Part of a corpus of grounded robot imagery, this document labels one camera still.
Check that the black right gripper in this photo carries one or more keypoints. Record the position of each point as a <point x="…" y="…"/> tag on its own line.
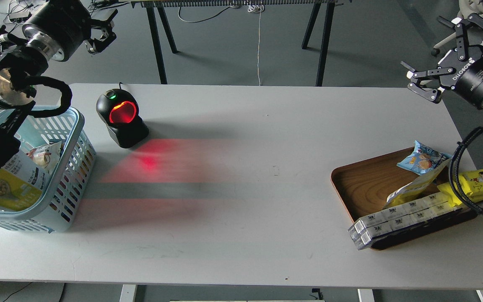
<point x="467" y="82"/>

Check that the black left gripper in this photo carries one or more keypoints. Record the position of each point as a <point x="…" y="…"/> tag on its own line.
<point x="59" y="27"/>

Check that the yellow nut snack pouch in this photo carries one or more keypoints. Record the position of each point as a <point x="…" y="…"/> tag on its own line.
<point x="22" y="183"/>

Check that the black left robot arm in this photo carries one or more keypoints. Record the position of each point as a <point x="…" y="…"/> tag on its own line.
<point x="24" y="89"/>

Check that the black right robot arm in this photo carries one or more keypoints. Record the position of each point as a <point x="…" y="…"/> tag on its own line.
<point x="445" y="82"/>

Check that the blue snack packet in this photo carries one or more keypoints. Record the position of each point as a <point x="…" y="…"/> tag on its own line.
<point x="423" y="159"/>

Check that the white red snack bag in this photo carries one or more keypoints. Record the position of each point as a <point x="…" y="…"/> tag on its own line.
<point x="47" y="156"/>

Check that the bright yellow cartoon snack bag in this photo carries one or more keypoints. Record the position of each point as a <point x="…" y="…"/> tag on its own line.
<point x="471" y="183"/>

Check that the yellow white snack pouch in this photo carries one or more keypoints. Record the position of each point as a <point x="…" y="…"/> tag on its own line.
<point x="410" y="191"/>

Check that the light blue plastic basket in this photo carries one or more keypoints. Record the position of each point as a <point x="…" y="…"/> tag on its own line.
<point x="55" y="209"/>

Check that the black barcode scanner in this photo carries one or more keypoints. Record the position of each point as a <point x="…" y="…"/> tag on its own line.
<point x="119" y="110"/>

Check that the black legged background table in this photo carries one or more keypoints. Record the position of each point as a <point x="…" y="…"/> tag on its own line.
<point x="242" y="42"/>

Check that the brown wooden tray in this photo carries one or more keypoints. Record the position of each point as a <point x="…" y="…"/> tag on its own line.
<point x="363" y="188"/>

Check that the upper white drink carton pack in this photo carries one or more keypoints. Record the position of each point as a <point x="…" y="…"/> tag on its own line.
<point x="392" y="214"/>

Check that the white drink carton pack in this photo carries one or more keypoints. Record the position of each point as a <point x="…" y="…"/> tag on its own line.
<point x="392" y="214"/>
<point x="395" y="238"/>

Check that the lower white drink carton pack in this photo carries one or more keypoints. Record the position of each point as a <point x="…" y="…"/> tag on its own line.
<point x="395" y="238"/>

